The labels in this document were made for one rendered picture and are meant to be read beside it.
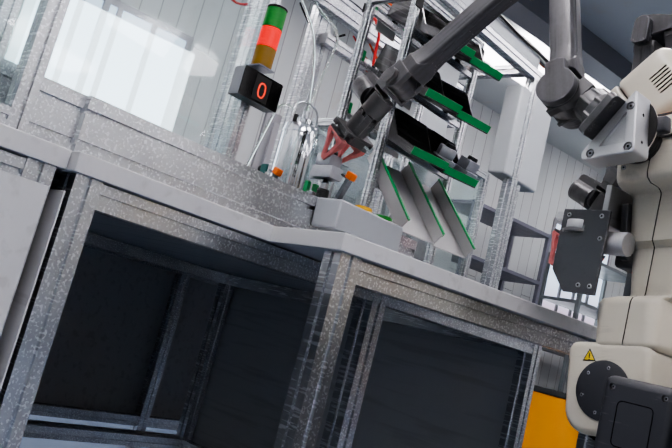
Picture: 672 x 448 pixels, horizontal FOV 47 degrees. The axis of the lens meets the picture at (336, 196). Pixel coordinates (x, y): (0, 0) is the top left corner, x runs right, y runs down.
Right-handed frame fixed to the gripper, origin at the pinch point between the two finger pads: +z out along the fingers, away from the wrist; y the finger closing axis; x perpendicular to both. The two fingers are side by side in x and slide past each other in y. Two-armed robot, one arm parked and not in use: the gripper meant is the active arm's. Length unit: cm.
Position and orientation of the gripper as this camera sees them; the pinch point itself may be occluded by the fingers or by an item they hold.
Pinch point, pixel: (330, 158)
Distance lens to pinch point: 185.9
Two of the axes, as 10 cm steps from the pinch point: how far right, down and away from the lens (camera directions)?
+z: -6.4, 7.1, 2.9
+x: 4.3, 6.4, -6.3
